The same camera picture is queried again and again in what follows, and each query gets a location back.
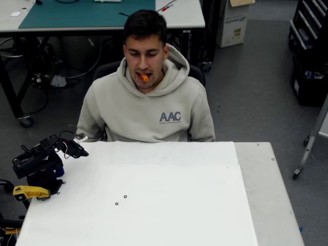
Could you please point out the black tool drawer cart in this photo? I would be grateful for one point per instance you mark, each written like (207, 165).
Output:
(307, 23)

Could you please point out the white cardboard box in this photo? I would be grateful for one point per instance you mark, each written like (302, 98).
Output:
(232, 28)

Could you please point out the orange carrot piece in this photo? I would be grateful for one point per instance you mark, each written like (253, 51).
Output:
(145, 77)

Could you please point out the grey workbench with black legs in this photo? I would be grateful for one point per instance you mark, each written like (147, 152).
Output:
(184, 18)

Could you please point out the red blue screwdriver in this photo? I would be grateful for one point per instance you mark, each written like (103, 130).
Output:
(165, 8)

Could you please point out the yellow black tool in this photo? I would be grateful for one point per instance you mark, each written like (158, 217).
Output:
(10, 231)

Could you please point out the black armrest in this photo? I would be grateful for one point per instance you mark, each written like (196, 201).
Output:
(6, 184)

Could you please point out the white paper table cover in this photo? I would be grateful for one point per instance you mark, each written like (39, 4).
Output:
(179, 205)

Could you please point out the man in beige hoodie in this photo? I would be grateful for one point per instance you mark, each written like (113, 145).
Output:
(143, 115)

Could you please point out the tan manila folder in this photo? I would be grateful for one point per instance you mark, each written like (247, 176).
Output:
(241, 2)

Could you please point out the small white card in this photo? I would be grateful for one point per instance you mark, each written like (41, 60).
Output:
(15, 13)

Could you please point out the yellow clamp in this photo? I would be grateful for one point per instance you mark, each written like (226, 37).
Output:
(30, 191)

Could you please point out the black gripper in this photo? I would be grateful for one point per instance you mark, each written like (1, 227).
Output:
(76, 150)

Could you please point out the black office chair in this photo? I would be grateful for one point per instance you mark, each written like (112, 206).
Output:
(105, 70)

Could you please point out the blue tape scrap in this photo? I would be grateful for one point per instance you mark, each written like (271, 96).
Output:
(300, 228)

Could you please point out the small white gripper camera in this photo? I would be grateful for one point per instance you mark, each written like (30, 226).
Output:
(81, 137)

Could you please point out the green cutting mat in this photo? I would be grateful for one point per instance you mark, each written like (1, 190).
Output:
(77, 15)

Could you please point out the black storage bin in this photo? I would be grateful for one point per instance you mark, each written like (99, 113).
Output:
(310, 92)

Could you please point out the black round device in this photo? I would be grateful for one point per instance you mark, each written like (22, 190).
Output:
(39, 78)

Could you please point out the white crumpled bag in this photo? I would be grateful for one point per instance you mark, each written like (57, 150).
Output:
(59, 80)

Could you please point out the black robot arm blue base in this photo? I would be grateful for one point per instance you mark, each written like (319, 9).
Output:
(30, 161)

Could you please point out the grey metal stand with casters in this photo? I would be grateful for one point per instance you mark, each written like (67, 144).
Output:
(311, 143)

